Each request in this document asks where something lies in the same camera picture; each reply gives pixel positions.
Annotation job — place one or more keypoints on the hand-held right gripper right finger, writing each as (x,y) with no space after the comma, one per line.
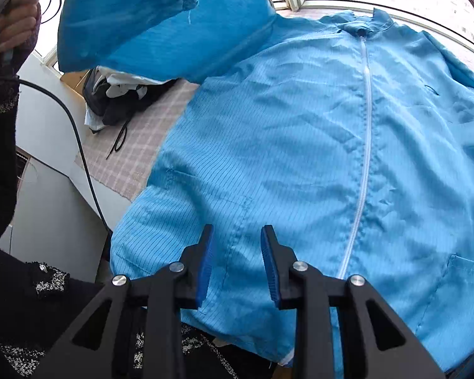
(269,268)

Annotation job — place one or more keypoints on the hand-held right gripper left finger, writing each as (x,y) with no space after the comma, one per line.
(205,268)

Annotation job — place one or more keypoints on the blue striped zip jacket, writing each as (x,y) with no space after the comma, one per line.
(300,146)

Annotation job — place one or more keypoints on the pile of mixed clothes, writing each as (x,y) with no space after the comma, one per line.
(118,106)

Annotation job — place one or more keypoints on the person's left hand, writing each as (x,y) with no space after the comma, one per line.
(17,23)

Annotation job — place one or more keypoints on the pale pine board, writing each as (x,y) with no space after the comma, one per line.
(73,78)

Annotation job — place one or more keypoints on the pink plaid mat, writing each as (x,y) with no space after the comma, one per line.
(150,134)

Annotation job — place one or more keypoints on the person's black knit top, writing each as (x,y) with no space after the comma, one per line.
(15,304)

